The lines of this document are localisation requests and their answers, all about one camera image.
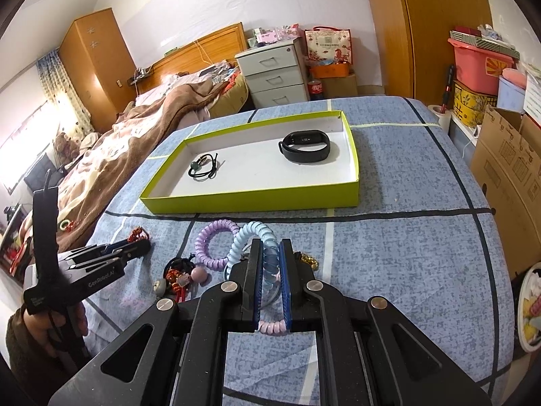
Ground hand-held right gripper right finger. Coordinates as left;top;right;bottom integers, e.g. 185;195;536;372
279;239;493;406

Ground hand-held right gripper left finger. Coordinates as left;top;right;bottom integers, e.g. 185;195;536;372
48;239;265;406

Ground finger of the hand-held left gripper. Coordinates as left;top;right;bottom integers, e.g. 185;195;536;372
57;240;138;263
70;239;152;273

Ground blue spiral hair tie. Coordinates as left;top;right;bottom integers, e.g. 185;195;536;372
224;221;282;309

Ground red cord bracelet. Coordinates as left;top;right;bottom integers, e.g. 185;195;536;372
165;268;189;305

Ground pink spiral hair tie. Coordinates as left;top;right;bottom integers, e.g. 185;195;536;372
256;273;290;336

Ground black hair tie pink bead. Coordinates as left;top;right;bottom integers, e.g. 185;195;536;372
167;254;211;286

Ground purple spiral hair tie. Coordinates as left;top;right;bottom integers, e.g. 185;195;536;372
194;220;241;270

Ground green cardboard tray box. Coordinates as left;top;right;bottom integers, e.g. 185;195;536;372
139;110;361;216

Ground person's left forearm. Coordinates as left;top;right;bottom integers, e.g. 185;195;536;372
5;307;64;392

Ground person's left hand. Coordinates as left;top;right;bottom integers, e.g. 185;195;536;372
23;298;90;360

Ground brown blanket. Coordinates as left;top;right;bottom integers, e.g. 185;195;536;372
55;72;250;254

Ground brown teddy bear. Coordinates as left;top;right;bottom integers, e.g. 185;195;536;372
53;132;81;163

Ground blue checked bedsheet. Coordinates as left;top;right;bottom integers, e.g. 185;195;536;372
87;95;514;406

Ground black hair band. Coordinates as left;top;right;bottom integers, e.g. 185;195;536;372
278;130;331;163

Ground patterned curtain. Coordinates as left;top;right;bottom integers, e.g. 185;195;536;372
36;48;96;136

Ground small orange wooden wardrobe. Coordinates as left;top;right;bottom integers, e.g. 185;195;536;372
58;7;138;134

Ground small cardboard box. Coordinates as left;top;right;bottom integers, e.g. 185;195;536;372
323;74;359;99

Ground white drawer cabinet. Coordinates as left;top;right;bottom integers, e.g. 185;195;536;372
235;37;311;110

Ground orange flat box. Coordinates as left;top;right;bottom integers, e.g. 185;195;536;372
310;63;351;79

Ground wooden headboard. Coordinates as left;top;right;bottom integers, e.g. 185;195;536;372
135;23;248;94

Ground white paper roll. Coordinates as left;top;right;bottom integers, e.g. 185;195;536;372
428;104;452;132

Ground red patterned gift bag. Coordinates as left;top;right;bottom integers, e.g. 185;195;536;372
304;26;353;66

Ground pink boxes on cabinet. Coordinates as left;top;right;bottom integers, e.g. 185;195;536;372
247;25;301;47

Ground white plate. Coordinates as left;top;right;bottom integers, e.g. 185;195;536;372
516;262;541;354

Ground large cardboard box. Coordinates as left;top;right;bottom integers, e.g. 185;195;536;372
469;106;541;280

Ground red and black tool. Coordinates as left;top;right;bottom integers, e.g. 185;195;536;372
440;65;455;113

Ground yellow floral tin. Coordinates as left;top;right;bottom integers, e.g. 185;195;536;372
453;80;499;127

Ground pink plastic bin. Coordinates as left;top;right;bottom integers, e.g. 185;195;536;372
448;38;518;96

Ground large wooden wardrobe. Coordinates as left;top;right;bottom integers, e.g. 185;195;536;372
359;0;495;98

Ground pale blue box pink lid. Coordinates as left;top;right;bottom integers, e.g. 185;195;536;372
496;68;529;113

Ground striped flat box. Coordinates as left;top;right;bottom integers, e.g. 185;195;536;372
449;25;520;60

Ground black cord bracelet green bead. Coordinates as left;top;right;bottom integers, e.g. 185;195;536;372
188;152;222;181

